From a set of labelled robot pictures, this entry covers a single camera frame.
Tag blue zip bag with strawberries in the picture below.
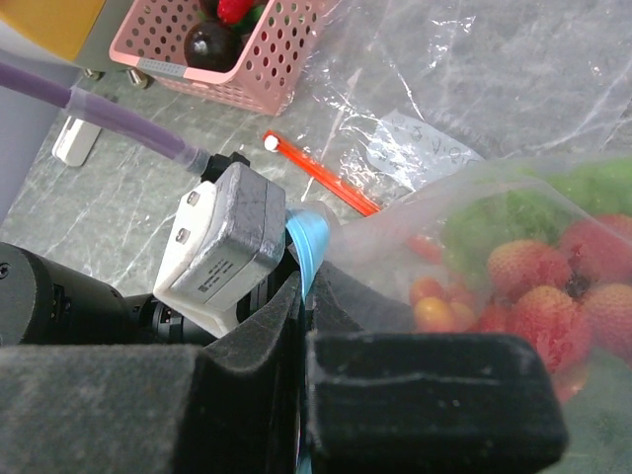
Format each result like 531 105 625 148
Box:
297 152 631 473

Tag orange zip bag with vegetables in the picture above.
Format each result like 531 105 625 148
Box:
271 1 631 202

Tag pink perforated plastic basket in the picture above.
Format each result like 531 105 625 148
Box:
110 1 334 116

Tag small red fake tomato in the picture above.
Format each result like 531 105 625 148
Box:
216 0 256 26

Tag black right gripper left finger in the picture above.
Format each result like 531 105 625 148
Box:
1 275 301 473

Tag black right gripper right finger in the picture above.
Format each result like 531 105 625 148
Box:
305 265 568 473

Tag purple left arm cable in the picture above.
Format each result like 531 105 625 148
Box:
0 59 211 174

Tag dark purple fake plum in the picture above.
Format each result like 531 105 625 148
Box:
184 20 243 73

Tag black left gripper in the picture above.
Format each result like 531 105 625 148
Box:
1 242 218 346

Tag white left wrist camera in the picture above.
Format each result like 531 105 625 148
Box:
153 163 285 338

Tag small white rectangular device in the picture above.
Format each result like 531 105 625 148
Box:
51 117 102 168

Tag round white drawer organizer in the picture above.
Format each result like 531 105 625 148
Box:
1 0 132 80

